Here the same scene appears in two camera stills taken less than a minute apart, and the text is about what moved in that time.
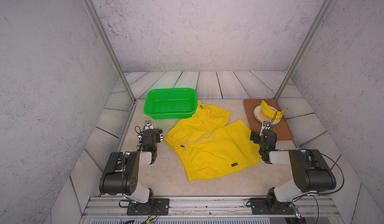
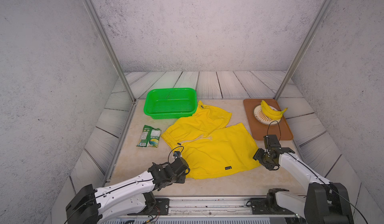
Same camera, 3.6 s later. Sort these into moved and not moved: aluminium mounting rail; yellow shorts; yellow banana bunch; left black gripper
Moved: left black gripper
Not moved: aluminium mounting rail; yellow shorts; yellow banana bunch
